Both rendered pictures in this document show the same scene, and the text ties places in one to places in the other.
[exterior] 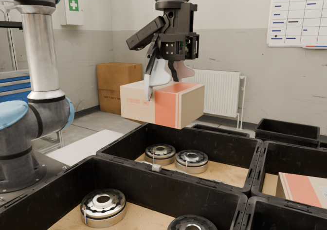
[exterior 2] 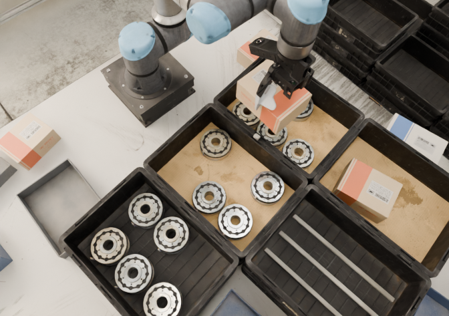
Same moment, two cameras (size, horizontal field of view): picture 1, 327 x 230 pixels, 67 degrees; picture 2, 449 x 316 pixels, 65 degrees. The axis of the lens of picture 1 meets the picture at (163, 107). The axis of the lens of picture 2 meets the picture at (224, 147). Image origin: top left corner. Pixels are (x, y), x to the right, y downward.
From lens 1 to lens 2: 0.67 m
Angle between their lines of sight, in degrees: 50
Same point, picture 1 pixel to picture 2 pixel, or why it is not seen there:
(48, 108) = (172, 32)
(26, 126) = (155, 53)
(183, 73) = not seen: hidden behind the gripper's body
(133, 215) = (234, 154)
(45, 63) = not seen: outside the picture
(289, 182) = (353, 170)
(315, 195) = (361, 189)
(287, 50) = not seen: outside the picture
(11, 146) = (144, 69)
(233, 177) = (325, 134)
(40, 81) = (164, 8)
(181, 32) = (293, 77)
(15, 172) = (149, 85)
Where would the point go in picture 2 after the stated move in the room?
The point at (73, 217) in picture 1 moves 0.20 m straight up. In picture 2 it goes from (194, 145) to (190, 115)
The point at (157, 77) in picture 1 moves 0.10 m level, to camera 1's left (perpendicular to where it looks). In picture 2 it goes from (266, 101) to (227, 91)
